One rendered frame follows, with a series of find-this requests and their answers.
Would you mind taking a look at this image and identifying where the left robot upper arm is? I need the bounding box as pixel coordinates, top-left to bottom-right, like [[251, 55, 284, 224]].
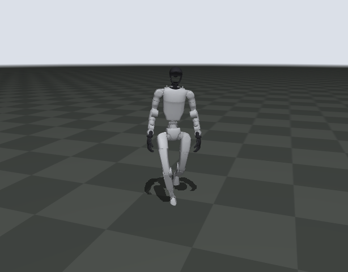
[[186, 90, 197, 118]]

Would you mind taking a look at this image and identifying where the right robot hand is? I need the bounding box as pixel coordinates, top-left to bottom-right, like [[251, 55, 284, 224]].
[[147, 131, 154, 152]]

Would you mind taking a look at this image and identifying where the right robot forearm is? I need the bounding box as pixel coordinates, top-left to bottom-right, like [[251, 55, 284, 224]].
[[147, 109, 156, 135]]

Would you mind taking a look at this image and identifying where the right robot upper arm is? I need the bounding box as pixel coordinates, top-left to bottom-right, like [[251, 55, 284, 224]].
[[151, 88, 164, 117]]

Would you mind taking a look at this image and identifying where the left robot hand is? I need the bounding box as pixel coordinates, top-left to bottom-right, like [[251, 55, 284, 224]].
[[193, 132, 201, 152]]

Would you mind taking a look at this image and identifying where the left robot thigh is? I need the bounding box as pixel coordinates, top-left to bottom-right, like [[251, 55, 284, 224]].
[[176, 131, 191, 171]]

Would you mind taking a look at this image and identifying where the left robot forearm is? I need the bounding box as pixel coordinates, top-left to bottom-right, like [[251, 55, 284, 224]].
[[192, 111, 202, 136]]

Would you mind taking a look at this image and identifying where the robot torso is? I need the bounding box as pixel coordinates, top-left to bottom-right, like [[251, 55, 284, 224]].
[[163, 85, 186, 141]]

